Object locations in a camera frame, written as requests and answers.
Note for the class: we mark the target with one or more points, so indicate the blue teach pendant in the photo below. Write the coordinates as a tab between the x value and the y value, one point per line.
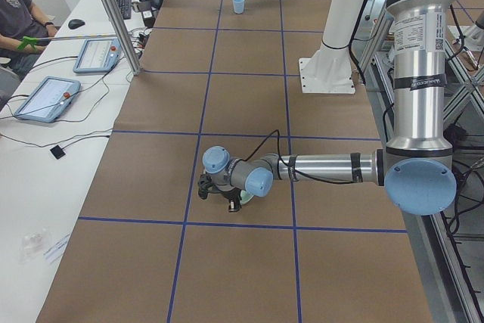
48	100
97	55

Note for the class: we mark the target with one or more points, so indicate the seated person grey shirt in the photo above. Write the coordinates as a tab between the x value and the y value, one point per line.
20	18

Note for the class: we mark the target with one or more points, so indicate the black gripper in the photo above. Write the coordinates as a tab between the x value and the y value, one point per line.
229	197

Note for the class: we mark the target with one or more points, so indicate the light blue plastic cup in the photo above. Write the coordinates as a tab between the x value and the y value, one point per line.
238	6

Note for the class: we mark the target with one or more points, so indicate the aluminium frame post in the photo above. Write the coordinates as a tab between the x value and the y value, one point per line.
122	34

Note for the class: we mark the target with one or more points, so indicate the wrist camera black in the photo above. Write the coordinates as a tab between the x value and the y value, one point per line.
205	186

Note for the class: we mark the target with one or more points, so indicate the black computer mouse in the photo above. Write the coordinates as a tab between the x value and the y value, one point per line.
75	24

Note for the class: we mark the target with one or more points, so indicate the near blue teach pendant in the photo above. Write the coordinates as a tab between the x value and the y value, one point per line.
48	100

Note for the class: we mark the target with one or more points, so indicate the small black square device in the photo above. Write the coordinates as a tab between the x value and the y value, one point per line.
58	152

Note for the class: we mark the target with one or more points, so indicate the clear plastic bag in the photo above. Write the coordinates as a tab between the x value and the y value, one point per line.
34	244

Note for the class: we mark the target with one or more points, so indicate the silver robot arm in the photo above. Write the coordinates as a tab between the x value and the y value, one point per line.
415	164

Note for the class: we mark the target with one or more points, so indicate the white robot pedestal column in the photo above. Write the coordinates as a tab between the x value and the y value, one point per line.
329	70

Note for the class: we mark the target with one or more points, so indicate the far blue teach pendant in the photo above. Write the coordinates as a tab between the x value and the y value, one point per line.
97	55

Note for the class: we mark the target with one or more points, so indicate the green ceramic bowl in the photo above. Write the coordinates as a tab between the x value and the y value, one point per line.
245	197

